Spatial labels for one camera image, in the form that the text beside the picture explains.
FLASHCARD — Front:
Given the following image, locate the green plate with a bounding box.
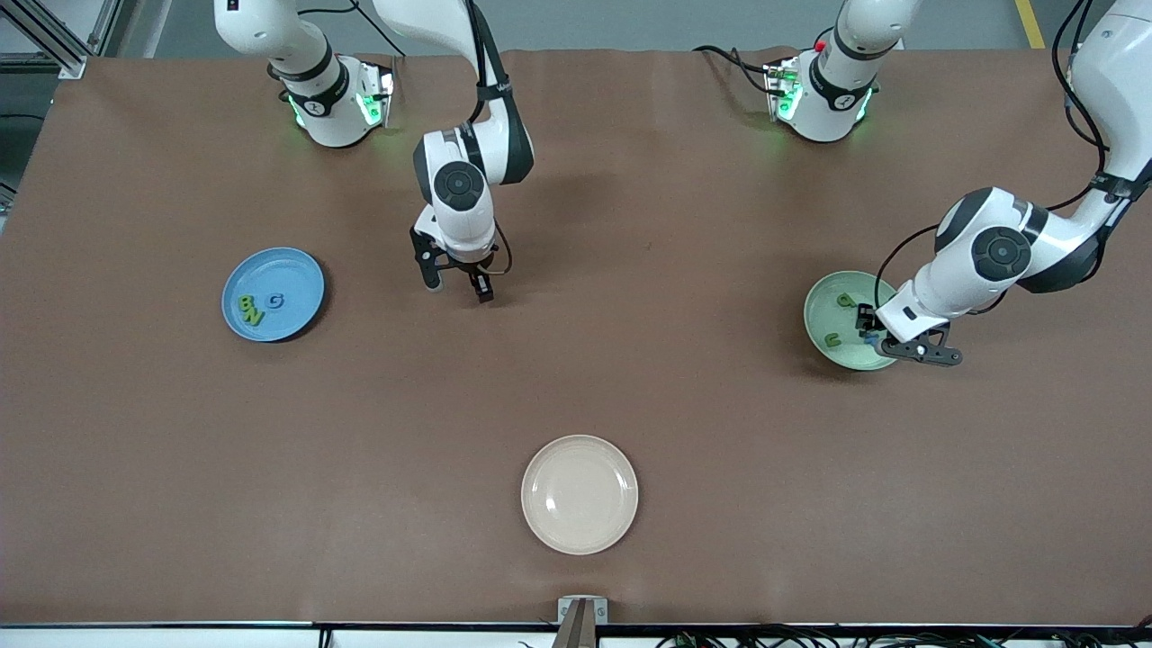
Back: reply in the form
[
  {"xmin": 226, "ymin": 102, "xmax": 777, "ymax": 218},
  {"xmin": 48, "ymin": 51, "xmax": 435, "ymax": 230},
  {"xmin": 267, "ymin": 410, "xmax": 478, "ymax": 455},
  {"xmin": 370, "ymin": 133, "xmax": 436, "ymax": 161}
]
[{"xmin": 804, "ymin": 270, "xmax": 904, "ymax": 372}]

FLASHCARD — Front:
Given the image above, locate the blue plate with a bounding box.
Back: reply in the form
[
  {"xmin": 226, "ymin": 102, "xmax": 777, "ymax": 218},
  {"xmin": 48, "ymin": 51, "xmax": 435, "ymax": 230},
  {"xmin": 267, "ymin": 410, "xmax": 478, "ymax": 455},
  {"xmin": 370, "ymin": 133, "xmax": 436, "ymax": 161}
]
[{"xmin": 221, "ymin": 247, "xmax": 326, "ymax": 343}]

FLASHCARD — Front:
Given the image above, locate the beige plate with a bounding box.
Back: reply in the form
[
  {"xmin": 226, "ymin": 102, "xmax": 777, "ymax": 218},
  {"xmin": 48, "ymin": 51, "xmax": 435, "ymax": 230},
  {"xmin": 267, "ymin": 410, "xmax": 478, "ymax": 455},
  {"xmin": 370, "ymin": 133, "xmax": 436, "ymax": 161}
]
[{"xmin": 520, "ymin": 435, "xmax": 640, "ymax": 556}]

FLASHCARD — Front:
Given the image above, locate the brown table mat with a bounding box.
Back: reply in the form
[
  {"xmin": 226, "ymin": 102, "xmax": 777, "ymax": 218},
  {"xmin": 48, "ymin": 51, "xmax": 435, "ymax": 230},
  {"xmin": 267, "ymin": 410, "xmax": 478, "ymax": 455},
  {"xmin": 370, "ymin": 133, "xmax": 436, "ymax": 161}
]
[{"xmin": 0, "ymin": 45, "xmax": 1152, "ymax": 626}]

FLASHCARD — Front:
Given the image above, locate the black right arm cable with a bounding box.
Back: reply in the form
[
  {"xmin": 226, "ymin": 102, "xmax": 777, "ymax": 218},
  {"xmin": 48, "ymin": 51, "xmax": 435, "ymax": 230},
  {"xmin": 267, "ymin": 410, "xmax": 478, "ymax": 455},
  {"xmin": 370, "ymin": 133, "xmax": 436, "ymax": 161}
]
[{"xmin": 463, "ymin": 0, "xmax": 516, "ymax": 276}]

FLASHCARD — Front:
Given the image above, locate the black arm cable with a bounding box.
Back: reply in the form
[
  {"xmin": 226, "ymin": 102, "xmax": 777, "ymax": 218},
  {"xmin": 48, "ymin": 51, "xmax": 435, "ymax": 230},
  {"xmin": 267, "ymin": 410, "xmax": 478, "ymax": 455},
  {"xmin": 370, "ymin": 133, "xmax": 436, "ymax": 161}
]
[
  {"xmin": 873, "ymin": 0, "xmax": 1110, "ymax": 316},
  {"xmin": 463, "ymin": 0, "xmax": 516, "ymax": 276}
]

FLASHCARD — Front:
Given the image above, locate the black right base cable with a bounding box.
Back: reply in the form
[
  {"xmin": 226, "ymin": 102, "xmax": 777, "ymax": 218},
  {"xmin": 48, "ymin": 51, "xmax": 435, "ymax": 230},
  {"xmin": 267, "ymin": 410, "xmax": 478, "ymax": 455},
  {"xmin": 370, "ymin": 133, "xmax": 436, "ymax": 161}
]
[{"xmin": 301, "ymin": 0, "xmax": 410, "ymax": 59}]

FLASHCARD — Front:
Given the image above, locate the black base cable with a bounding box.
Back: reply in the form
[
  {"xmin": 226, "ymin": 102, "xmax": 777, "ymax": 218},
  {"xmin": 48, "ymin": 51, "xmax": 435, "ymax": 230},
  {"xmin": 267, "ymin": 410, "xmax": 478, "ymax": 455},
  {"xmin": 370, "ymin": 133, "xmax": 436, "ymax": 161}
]
[
  {"xmin": 691, "ymin": 43, "xmax": 777, "ymax": 96},
  {"xmin": 301, "ymin": 0, "xmax": 410, "ymax": 59}
]

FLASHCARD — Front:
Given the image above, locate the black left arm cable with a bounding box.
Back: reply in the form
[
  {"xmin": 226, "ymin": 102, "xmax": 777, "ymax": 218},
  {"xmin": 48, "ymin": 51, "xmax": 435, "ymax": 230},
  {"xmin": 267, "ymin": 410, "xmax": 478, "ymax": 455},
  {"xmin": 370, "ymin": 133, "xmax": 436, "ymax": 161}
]
[{"xmin": 873, "ymin": 0, "xmax": 1110, "ymax": 316}]

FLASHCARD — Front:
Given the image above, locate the black left base cable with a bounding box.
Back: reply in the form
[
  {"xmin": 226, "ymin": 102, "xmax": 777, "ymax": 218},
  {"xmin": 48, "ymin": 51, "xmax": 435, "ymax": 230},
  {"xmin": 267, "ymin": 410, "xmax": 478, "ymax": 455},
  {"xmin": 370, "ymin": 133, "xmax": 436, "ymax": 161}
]
[{"xmin": 691, "ymin": 43, "xmax": 777, "ymax": 96}]

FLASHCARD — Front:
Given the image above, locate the silver camera mount bracket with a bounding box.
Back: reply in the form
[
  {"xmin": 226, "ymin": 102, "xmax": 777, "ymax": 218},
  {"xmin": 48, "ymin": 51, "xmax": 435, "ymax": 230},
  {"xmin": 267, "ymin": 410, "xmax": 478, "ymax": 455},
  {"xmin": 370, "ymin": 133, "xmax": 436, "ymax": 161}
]
[{"xmin": 553, "ymin": 596, "xmax": 609, "ymax": 648}]

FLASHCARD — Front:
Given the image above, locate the white table edge rail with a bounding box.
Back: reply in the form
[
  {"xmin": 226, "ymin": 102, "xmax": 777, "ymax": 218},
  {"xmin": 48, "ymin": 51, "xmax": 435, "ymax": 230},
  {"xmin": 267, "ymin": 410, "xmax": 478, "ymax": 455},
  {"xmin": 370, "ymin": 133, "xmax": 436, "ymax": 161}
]
[{"xmin": 0, "ymin": 621, "xmax": 1152, "ymax": 648}]

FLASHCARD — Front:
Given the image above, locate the aluminium frame profile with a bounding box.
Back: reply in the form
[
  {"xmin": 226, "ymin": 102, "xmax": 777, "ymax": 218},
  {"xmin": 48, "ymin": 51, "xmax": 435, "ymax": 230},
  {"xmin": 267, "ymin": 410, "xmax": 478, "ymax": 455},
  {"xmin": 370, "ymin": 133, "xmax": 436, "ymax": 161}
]
[{"xmin": 0, "ymin": 0, "xmax": 122, "ymax": 80}]

